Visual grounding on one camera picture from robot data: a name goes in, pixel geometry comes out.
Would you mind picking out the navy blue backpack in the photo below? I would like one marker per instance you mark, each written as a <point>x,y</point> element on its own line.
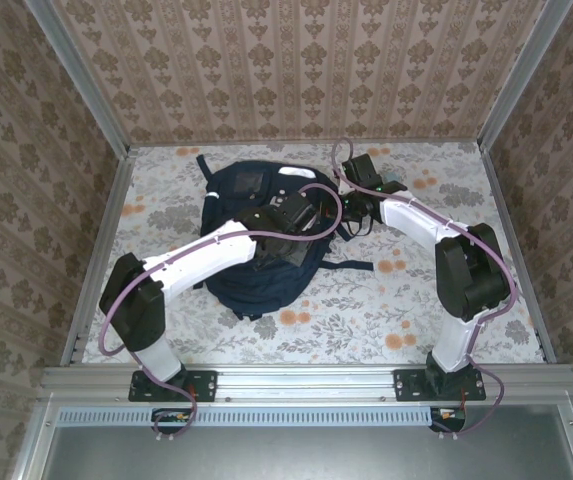
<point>261,290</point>

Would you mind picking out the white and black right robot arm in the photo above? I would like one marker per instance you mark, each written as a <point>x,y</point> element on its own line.
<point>471,280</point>

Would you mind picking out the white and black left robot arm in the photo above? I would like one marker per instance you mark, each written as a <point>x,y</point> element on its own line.
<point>206,255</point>

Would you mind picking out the floral table cover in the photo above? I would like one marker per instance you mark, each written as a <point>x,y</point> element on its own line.
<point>341,330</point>

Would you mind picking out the grey metal sheet panel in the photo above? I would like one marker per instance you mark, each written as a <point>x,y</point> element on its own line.
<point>306,455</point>

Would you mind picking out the aluminium side rail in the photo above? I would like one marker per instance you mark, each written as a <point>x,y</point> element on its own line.
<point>508,215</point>
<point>111,215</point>

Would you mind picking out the aluminium front rail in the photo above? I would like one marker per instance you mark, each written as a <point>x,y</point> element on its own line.
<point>306,382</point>

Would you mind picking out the aluminium corner post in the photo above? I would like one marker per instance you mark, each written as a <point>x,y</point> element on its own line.
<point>78,75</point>
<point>521,70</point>

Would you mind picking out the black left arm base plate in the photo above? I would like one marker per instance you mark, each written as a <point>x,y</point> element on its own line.
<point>206,385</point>

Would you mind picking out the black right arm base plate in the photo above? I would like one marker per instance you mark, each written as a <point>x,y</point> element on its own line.
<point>406,385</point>

